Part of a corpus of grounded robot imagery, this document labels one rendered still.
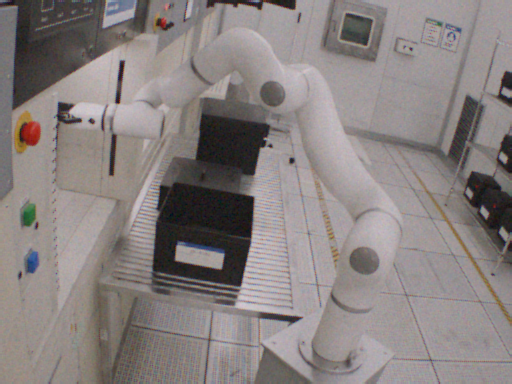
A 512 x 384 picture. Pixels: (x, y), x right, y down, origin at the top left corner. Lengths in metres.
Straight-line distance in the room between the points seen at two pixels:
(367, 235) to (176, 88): 0.56
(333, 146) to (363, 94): 4.75
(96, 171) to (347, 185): 0.84
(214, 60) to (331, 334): 0.71
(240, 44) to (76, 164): 0.75
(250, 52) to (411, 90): 4.93
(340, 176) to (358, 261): 0.18
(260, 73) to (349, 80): 4.72
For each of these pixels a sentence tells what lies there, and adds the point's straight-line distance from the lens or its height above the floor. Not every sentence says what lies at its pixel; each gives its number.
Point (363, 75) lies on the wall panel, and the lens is 5.70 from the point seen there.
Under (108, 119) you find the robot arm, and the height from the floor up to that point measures 1.21.
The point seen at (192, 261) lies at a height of 0.82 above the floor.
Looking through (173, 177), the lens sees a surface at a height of 0.86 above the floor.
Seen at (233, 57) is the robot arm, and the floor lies 1.44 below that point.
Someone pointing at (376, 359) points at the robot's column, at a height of 0.76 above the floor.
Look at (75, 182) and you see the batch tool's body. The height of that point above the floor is 0.90.
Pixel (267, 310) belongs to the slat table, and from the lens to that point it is 1.38.
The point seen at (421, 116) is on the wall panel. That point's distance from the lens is 6.03.
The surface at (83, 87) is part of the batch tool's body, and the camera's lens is 1.48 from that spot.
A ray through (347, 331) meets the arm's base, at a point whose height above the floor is 0.88.
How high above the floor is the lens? 1.62
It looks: 25 degrees down
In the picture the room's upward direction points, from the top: 12 degrees clockwise
